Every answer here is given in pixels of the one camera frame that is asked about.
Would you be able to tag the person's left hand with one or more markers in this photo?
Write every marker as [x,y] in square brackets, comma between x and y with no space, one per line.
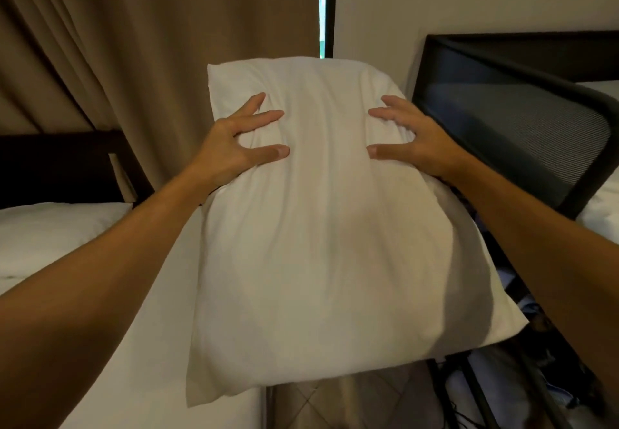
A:
[220,155]

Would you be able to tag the person's right hand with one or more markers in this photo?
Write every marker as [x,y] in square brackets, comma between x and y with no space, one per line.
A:
[430,150]

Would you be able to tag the person's left middle finger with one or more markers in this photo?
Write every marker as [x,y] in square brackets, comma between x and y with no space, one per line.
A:
[251,104]

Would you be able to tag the person's left thumb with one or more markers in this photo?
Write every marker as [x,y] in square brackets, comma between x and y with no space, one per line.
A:
[266,154]

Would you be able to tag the person's right thumb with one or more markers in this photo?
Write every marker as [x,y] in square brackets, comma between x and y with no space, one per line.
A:
[387,151]

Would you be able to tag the person's right middle finger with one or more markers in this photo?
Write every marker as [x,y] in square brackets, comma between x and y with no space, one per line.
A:
[399,103]

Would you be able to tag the white pillow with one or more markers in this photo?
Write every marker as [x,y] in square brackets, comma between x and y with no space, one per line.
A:
[329,249]
[53,235]

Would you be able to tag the person's right forearm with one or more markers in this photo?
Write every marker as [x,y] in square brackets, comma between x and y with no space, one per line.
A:
[546,249]

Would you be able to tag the person's left forearm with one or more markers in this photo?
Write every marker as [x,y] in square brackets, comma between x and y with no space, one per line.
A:
[96,288]

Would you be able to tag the black mesh chair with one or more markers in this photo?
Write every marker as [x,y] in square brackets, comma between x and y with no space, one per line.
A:
[507,128]

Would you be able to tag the brown curtain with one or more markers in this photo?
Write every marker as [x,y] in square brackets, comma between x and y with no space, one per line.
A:
[145,56]

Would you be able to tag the dark wooden headboard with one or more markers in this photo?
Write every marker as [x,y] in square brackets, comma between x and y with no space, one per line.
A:
[556,53]
[58,167]

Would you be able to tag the black window frame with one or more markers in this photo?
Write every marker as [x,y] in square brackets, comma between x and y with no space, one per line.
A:
[331,7]

